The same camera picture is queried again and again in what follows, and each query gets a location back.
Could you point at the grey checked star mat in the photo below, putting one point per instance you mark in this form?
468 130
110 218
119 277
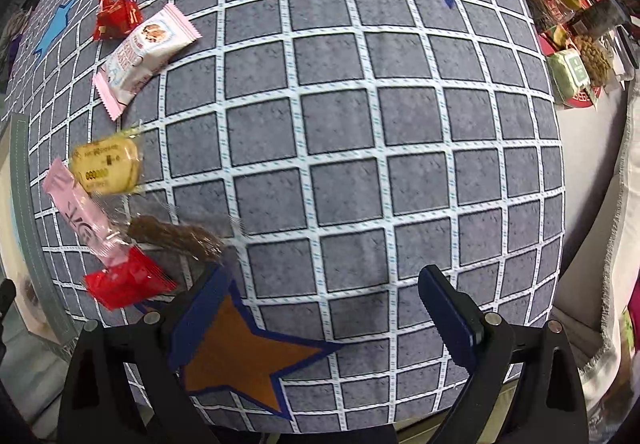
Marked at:
350 148

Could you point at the pink stick snack packet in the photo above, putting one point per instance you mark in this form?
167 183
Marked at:
86 220

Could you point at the red snack packet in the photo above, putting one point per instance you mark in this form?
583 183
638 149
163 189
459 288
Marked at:
127 282

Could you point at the brown snack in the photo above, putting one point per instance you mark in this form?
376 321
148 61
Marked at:
175 236

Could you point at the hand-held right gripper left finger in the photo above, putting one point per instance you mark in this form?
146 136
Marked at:
196 308

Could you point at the yellow cookie in clear wrapper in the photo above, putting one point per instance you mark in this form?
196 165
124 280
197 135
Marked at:
106 166

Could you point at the red foil candy packet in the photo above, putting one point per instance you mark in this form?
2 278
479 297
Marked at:
116 17

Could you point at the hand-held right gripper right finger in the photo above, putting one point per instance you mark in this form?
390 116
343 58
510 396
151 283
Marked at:
461 330

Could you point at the pink white biscuit packet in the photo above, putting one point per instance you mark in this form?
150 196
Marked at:
142 61

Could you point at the white fringed cloth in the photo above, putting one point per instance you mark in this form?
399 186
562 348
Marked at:
592 234

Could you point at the clear packet of nuts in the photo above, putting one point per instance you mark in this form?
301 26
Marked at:
594 57

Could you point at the green wrapped pastry packet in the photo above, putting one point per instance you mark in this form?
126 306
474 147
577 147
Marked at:
569 72

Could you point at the pile of assorted snacks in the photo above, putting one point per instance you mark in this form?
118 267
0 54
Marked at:
580 98

